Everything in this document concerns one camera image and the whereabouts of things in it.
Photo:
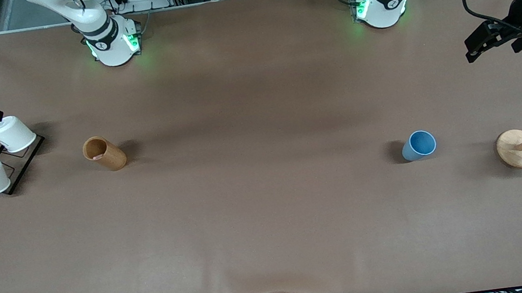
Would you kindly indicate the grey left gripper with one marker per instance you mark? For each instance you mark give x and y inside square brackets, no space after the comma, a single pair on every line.
[519,14]

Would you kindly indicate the blue plastic cup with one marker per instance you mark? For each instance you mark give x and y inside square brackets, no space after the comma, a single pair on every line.
[417,146]

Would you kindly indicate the brown cylindrical holder cup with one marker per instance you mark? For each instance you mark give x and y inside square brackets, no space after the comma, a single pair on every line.
[110,155]

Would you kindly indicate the brown table mat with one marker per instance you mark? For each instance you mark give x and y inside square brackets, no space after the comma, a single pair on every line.
[271,226]

